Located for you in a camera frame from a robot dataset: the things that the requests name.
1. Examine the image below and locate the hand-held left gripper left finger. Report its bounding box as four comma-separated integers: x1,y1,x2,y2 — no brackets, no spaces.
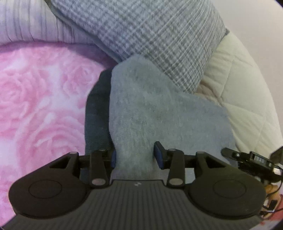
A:
49,149,117,189

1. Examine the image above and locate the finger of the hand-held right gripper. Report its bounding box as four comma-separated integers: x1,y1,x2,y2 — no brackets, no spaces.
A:
221,147,251,162
271,147,283,162

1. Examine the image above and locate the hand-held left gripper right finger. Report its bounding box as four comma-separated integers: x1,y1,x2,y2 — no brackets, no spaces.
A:
154,141,224,189

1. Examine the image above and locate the grey sweatshirt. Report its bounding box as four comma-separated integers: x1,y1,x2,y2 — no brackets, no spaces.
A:
108,54,237,180

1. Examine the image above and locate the dark grey knit garment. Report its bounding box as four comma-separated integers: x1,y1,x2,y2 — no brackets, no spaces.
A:
83,70,115,178

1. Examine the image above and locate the cream quilted headboard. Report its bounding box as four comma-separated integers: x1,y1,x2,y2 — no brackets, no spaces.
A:
195,33,279,160

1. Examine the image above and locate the pink floral blanket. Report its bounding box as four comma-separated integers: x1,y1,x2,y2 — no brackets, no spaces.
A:
0,42,118,224

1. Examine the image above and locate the grey plaid pillow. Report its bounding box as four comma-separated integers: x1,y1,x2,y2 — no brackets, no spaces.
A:
47,0,231,95

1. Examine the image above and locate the striped lavender quilt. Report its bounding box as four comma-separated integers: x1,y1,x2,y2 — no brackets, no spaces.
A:
0,0,98,46

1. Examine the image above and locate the black cable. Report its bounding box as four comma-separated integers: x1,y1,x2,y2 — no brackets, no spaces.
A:
263,187,281,214

